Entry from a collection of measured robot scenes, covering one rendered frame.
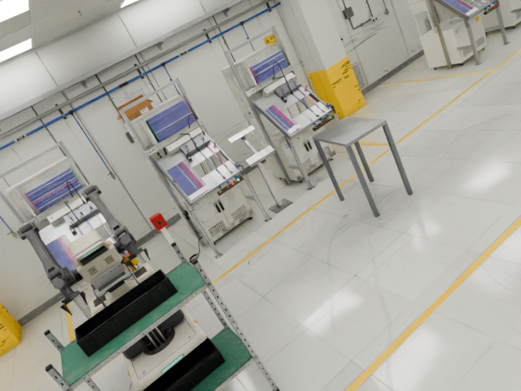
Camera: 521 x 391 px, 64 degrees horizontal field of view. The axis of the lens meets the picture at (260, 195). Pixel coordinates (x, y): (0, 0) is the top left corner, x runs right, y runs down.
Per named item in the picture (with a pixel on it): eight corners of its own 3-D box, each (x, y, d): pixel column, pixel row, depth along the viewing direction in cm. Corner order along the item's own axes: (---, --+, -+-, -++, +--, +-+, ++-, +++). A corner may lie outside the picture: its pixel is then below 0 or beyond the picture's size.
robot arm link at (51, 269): (36, 223, 265) (19, 233, 262) (32, 219, 260) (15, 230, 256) (67, 274, 249) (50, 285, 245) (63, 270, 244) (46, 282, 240)
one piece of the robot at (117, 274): (104, 305, 290) (86, 281, 282) (139, 281, 299) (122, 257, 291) (107, 313, 276) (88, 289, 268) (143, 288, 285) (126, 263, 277)
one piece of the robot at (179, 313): (130, 358, 352) (71, 282, 323) (184, 316, 370) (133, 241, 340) (139, 378, 323) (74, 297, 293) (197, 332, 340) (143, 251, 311)
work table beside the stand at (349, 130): (376, 217, 400) (346, 144, 372) (339, 200, 464) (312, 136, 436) (413, 193, 408) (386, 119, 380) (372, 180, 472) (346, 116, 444)
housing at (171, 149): (205, 137, 507) (204, 130, 495) (171, 158, 491) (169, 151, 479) (201, 133, 510) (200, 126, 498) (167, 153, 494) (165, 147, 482)
